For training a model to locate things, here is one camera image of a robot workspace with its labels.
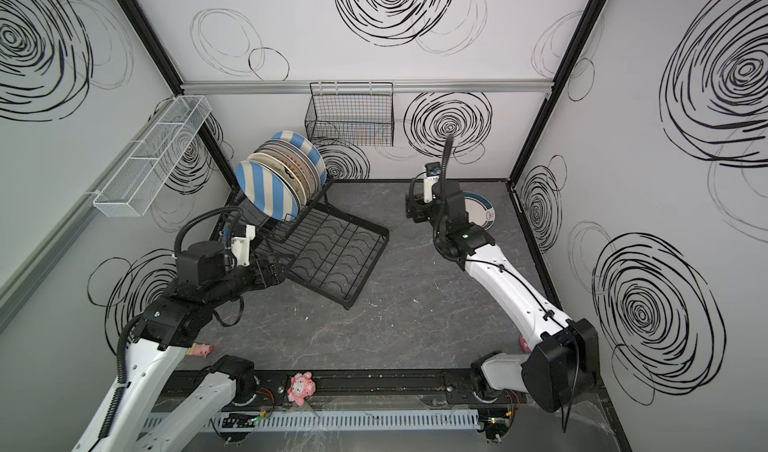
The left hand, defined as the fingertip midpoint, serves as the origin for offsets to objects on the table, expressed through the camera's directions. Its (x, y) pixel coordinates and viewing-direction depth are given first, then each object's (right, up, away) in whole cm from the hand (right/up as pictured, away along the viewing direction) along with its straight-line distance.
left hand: (284, 260), depth 69 cm
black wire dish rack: (+3, -2, +30) cm, 30 cm away
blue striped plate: (-8, +17, +9) cm, 20 cm away
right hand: (+32, +17, +9) cm, 37 cm away
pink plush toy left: (+4, -31, +2) cm, 31 cm away
